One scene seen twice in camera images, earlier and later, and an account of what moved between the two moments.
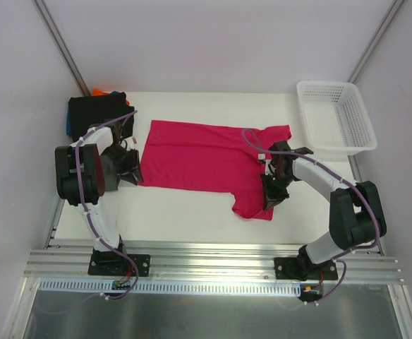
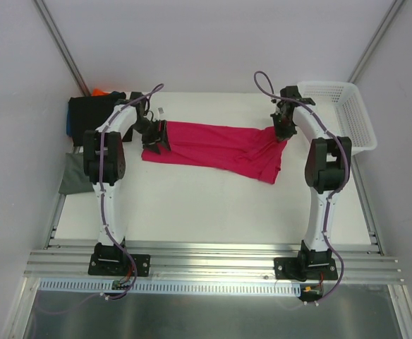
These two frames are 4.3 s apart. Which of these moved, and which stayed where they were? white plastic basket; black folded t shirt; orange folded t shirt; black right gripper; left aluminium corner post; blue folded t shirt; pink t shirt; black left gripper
Moved: pink t shirt; black right gripper; black left gripper
Stayed: left aluminium corner post; white plastic basket; black folded t shirt; blue folded t shirt; orange folded t shirt
